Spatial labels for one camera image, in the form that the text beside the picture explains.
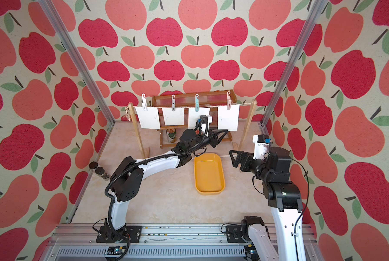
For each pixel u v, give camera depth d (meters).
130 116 0.69
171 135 1.02
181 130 1.01
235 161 0.57
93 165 0.86
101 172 0.85
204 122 0.68
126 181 0.51
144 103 0.65
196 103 0.66
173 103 0.66
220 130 0.73
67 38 0.79
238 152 0.57
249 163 0.56
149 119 0.71
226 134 0.74
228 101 0.64
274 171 0.46
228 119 0.71
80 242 0.74
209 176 0.90
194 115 0.71
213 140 0.70
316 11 0.71
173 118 0.74
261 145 0.56
